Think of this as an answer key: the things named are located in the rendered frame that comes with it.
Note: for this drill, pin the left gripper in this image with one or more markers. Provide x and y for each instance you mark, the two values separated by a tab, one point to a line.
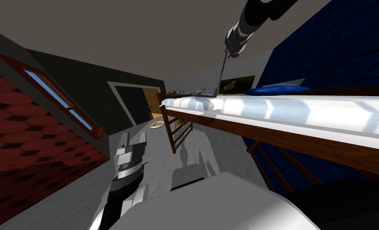
129	157

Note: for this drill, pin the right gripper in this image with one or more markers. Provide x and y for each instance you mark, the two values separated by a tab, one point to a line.
237	43

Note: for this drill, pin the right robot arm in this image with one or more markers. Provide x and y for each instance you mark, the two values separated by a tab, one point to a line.
263	11

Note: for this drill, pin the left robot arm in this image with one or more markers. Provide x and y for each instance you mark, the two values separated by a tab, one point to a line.
123	195

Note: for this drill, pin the pale round plate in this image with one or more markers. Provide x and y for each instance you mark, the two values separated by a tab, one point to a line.
156	124

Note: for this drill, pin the dark doorway with brown door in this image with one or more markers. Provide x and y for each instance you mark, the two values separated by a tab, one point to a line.
135	102

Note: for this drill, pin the dark bird picture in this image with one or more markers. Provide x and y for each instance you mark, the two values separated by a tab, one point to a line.
237	84

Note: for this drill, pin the grey laptop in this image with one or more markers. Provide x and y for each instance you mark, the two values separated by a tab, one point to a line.
215	86

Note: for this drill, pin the blue pillow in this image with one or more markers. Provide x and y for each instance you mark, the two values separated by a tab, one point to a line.
274	90

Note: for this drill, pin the pale grey flat pillow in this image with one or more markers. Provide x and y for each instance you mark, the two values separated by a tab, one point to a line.
288	82

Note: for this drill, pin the red framed window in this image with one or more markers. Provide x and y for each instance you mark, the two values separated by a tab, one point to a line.
58	95

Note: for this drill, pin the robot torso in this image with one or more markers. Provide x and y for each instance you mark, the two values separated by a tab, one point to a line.
215	207

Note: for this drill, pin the wooden bed with white mattress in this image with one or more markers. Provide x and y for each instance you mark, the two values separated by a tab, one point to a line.
304	127

